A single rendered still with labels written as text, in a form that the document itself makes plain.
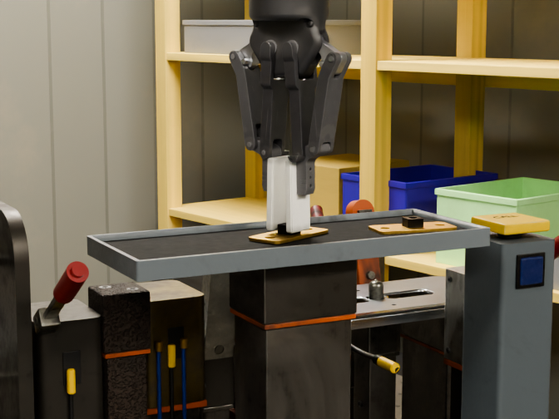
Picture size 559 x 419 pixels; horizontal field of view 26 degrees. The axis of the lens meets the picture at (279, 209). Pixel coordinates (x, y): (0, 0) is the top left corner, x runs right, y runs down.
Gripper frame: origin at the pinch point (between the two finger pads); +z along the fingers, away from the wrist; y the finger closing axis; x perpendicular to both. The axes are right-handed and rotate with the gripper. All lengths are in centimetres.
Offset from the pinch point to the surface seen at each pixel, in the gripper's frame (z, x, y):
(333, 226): 4.2, -7.6, 0.0
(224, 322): 17.1, -9.3, 16.3
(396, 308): 20.1, -37.9, 11.7
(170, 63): -3, -200, 203
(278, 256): 4.4, 7.6, -4.7
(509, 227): 4.5, -20.0, -13.3
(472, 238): 4.4, -11.6, -13.6
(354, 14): -19, -266, 176
